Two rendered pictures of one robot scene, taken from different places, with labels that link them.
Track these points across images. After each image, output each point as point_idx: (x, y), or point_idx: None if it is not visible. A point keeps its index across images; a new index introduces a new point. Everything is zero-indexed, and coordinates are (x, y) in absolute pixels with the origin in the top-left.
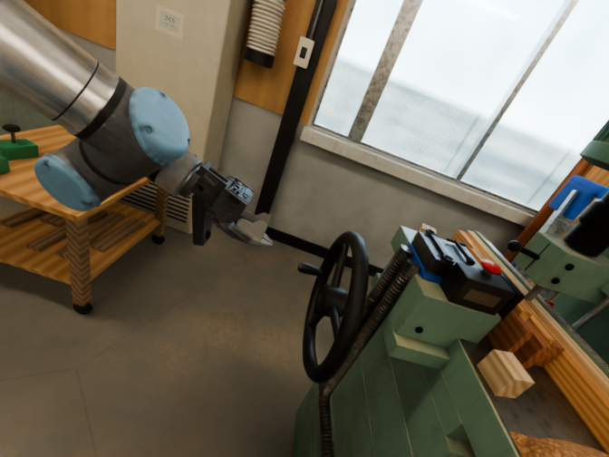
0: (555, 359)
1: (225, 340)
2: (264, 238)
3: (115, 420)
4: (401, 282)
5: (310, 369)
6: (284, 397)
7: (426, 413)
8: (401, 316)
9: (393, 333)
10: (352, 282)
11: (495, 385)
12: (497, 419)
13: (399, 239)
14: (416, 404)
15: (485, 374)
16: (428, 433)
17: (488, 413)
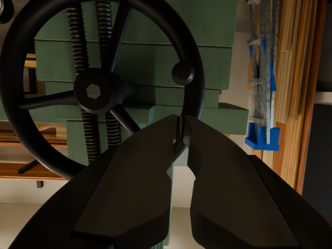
0: None
1: None
2: (176, 140)
3: None
4: (88, 157)
5: (20, 27)
6: None
7: (62, 70)
8: (70, 136)
9: (66, 119)
10: (49, 167)
11: (58, 126)
12: (39, 122)
13: (229, 124)
14: (72, 62)
15: (65, 125)
16: (51, 65)
17: (43, 119)
